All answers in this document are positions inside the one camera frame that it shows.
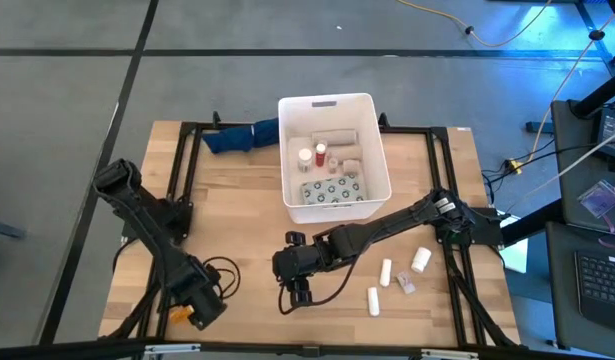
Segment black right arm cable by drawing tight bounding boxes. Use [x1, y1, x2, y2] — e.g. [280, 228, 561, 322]
[276, 249, 361, 317]

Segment black overhead crossbeam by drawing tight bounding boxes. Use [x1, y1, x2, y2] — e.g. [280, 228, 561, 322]
[0, 338, 615, 360]

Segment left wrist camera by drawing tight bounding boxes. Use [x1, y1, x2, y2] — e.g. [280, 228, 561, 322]
[200, 263, 223, 287]

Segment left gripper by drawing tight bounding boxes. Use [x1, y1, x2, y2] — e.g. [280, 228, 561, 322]
[169, 272, 229, 332]

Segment white-capped jar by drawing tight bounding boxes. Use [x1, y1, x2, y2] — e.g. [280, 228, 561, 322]
[297, 147, 314, 174]

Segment yellow floor cable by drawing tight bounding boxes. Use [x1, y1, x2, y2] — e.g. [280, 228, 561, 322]
[396, 0, 556, 49]

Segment white cable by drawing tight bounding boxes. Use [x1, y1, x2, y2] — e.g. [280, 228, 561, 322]
[506, 127, 615, 214]

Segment grey floor object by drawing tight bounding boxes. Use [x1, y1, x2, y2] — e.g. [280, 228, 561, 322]
[0, 217, 27, 241]

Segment white plastic bin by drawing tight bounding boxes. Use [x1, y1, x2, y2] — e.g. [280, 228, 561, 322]
[277, 92, 393, 225]

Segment black stand rods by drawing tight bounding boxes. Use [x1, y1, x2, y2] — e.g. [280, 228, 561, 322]
[574, 0, 615, 76]

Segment blue cloth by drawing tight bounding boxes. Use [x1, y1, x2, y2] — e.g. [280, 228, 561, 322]
[201, 117, 280, 155]

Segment white pill bottle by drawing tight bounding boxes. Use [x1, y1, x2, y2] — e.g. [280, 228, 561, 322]
[410, 246, 433, 274]

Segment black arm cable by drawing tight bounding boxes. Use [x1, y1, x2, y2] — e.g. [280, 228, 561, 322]
[276, 249, 361, 317]
[201, 255, 242, 301]

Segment long beige bandage roll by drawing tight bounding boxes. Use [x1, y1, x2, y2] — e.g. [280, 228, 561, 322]
[310, 128, 359, 147]

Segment black keyboard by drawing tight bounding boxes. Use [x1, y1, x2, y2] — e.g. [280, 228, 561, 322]
[574, 248, 615, 332]

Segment black desk cables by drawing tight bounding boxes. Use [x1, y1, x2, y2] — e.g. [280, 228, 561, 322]
[481, 142, 601, 206]

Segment black diagonal pole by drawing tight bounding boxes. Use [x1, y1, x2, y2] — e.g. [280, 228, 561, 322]
[569, 67, 615, 120]
[500, 198, 563, 247]

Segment black side desk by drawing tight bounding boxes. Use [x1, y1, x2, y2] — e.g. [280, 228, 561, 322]
[545, 221, 615, 359]
[550, 98, 615, 236]

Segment black laptop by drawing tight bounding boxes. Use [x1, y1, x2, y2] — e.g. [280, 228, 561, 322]
[595, 104, 615, 162]

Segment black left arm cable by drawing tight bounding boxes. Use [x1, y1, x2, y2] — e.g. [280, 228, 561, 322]
[201, 255, 242, 301]

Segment grey patterned blister pack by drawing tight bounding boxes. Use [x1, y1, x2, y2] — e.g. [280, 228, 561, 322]
[300, 175, 365, 206]

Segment silver beam bracket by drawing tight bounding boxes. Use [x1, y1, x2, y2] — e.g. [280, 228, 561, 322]
[420, 348, 481, 360]
[144, 343, 202, 356]

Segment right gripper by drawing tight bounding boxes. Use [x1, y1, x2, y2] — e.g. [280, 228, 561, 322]
[271, 244, 328, 309]

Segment beige cable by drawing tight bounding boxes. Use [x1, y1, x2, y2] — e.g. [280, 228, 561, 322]
[529, 4, 615, 159]

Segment orange pill bottle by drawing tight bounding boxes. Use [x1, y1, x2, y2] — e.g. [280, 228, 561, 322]
[169, 305, 196, 324]

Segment medium beige bandage roll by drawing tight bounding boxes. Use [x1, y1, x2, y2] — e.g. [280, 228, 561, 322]
[331, 144, 363, 162]

